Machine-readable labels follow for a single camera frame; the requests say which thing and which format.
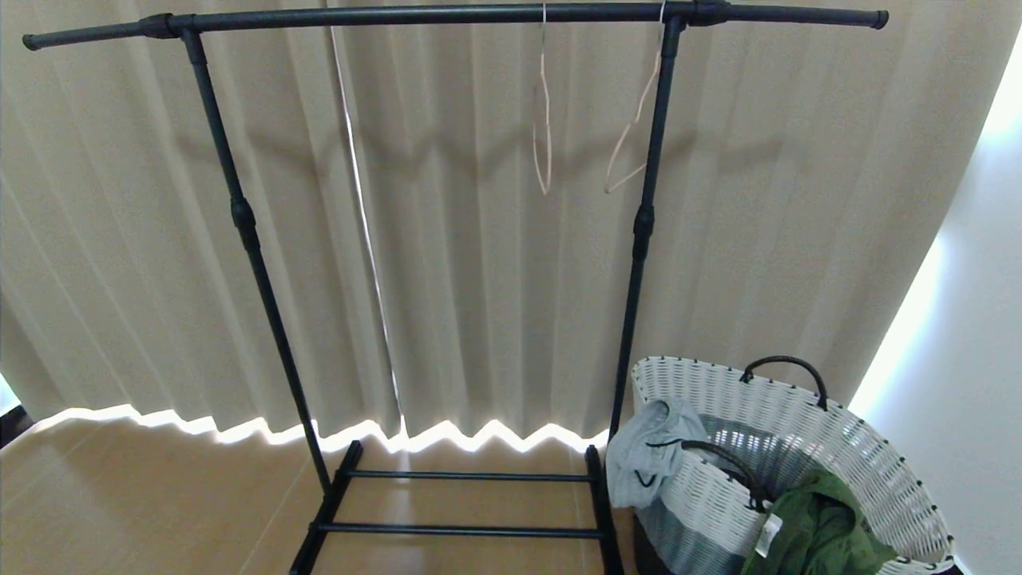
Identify green long-sleeved shirt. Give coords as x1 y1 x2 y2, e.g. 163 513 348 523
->
739 469 901 575

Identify black clothes rack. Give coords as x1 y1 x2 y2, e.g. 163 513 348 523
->
22 0 889 575

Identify pale grey shorts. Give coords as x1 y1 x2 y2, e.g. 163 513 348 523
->
604 398 711 510

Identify pink clothes hanger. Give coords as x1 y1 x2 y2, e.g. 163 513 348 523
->
532 3 554 197
603 3 668 196

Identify white laundry basket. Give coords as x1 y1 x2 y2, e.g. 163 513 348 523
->
630 355 957 575

